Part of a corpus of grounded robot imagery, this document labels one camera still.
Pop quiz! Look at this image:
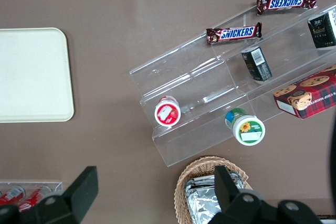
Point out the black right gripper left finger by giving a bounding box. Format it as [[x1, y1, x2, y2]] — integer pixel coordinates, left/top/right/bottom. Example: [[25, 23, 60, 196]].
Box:
[[19, 166, 99, 224]]

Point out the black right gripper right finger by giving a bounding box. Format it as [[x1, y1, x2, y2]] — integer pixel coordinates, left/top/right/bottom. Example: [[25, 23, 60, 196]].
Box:
[[207, 165, 276, 224]]

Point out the oval wicker basket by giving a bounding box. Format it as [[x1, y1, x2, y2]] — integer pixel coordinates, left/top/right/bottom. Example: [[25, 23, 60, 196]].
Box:
[[174, 155, 254, 224]]

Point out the beige plastic tray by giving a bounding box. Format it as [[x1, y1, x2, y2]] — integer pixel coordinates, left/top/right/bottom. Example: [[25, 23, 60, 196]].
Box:
[[0, 27, 75, 123]]

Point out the clear acrylic bottle rack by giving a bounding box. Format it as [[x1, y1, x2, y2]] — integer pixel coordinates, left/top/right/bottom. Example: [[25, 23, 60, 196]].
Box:
[[0, 180, 64, 210]]

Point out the aluminium foil container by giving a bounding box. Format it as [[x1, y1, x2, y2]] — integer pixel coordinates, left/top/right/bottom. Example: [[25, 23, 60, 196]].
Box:
[[183, 171, 247, 224]]

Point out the red cola bottle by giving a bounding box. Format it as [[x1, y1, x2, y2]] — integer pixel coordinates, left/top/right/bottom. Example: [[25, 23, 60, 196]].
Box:
[[0, 186, 26, 207], [18, 186, 53, 212]]

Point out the green lid yogurt cup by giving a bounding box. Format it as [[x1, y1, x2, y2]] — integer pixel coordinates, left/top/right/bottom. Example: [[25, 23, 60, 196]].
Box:
[[225, 108, 266, 146]]

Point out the red lid yogurt cup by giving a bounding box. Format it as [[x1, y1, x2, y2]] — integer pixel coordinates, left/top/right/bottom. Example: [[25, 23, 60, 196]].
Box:
[[154, 95, 182, 127]]

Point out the clear acrylic tiered stand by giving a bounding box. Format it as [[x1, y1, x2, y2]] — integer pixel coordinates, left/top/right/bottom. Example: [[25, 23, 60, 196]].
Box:
[[129, 0, 336, 167]]

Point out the red tartan cookie box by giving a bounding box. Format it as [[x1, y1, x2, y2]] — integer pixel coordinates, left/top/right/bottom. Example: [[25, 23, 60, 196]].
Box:
[[272, 63, 336, 120]]

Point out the small black drink carton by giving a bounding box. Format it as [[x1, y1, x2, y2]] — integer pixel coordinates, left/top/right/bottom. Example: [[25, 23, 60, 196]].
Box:
[[307, 8, 336, 49], [240, 46, 273, 82]]

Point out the Snickers chocolate bar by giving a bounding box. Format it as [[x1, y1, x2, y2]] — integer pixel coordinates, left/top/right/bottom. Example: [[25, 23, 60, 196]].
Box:
[[206, 22, 263, 46], [256, 0, 318, 16]]

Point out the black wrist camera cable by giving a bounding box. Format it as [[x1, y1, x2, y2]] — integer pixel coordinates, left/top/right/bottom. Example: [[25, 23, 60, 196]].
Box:
[[326, 108, 336, 201]]

